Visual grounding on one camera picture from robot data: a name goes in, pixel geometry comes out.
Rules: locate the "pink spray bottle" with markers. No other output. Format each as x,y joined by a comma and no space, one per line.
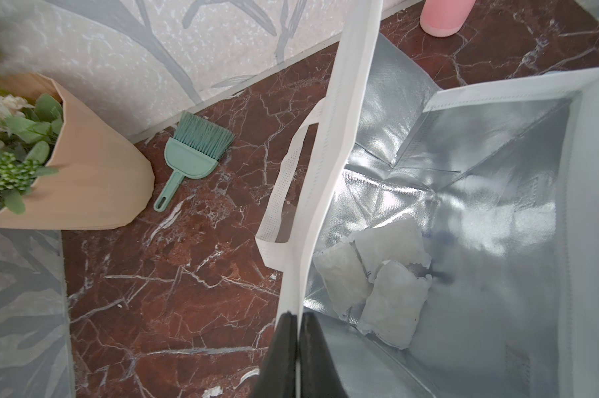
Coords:
444,18

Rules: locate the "white insulated delivery bag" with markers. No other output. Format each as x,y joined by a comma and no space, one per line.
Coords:
502,179

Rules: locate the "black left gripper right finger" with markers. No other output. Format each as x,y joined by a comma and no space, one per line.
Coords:
318,375

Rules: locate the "white ice pack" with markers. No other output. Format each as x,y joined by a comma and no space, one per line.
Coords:
392,311
400,240
344,277

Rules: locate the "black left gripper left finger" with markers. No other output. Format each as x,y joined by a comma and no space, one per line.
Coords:
278,375

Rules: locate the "artificial green white plant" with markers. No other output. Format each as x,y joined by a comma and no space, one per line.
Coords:
28,134

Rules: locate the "small green hand brush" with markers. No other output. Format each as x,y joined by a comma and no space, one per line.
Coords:
193,152

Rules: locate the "beige ribbed flower pot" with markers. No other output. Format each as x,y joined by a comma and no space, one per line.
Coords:
103,180

